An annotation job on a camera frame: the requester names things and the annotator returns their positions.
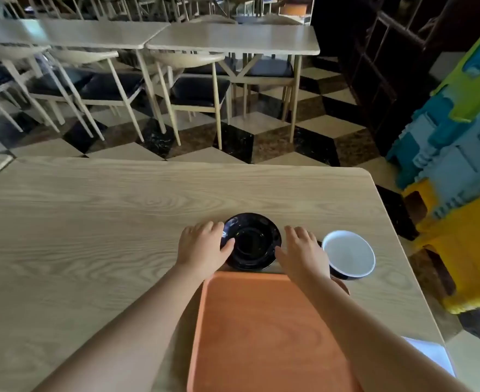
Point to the person's left hand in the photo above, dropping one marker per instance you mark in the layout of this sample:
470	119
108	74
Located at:
201	251

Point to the person's right hand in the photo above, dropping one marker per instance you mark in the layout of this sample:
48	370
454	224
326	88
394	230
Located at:
305	259

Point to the person's left thumb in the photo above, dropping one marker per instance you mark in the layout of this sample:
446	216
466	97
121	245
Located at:
228	245

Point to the person's right thumb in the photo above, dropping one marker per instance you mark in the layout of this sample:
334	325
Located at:
281	253

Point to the black round plate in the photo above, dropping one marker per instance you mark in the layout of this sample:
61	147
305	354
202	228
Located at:
254	240

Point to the person's left forearm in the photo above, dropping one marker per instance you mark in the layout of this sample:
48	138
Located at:
133	334

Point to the person's right forearm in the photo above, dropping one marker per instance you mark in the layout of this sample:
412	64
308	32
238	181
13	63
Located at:
370	342

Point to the white bowl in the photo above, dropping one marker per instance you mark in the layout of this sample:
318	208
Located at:
348	253

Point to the orange plastic tray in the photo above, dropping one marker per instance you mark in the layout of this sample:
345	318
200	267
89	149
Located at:
260	338

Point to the white paper sheet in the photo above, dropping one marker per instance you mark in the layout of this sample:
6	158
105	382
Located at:
432	353

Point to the stack of yellow plastic stools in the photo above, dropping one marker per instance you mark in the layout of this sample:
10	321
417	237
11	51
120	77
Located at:
469	249

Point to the stack of blue plastic stools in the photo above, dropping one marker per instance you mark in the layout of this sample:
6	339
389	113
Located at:
452	155

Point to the dark wooden shelf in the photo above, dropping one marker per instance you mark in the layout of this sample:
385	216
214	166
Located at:
391	57

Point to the row of wooden chairs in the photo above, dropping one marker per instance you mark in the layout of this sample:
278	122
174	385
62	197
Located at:
142	6

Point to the green plastic stool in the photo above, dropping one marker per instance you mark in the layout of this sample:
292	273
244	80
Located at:
475	77

